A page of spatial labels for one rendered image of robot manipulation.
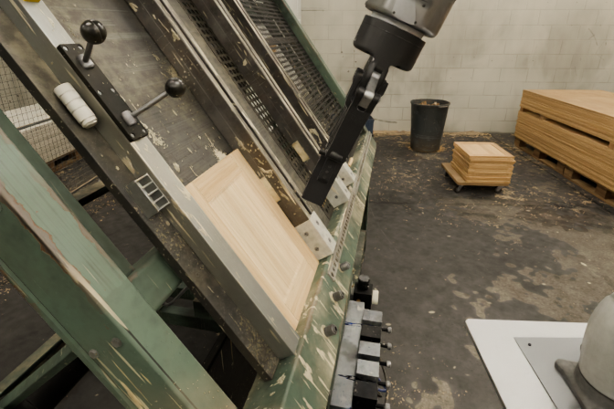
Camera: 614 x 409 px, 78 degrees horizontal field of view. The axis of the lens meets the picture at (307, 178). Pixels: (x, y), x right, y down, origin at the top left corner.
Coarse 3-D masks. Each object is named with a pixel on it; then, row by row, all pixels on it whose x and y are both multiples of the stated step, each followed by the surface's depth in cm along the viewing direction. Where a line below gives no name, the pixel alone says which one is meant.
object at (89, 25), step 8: (88, 24) 58; (96, 24) 59; (80, 32) 59; (88, 32) 58; (96, 32) 59; (104, 32) 60; (88, 40) 59; (96, 40) 59; (104, 40) 61; (88, 48) 63; (80, 56) 67; (88, 56) 65; (88, 64) 67
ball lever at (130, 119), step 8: (168, 80) 70; (176, 80) 70; (168, 88) 70; (176, 88) 70; (184, 88) 71; (160, 96) 71; (176, 96) 71; (152, 104) 70; (128, 112) 70; (136, 112) 70; (128, 120) 69
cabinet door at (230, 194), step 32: (224, 160) 96; (192, 192) 80; (224, 192) 90; (256, 192) 102; (224, 224) 84; (256, 224) 95; (288, 224) 108; (256, 256) 88; (288, 256) 100; (288, 288) 93; (288, 320) 86
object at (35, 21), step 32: (0, 0) 65; (32, 32) 65; (64, 32) 69; (64, 64) 66; (128, 160) 71; (160, 160) 74; (192, 224) 73; (224, 256) 76; (224, 288) 77; (256, 288) 79; (256, 320) 78; (288, 352) 79
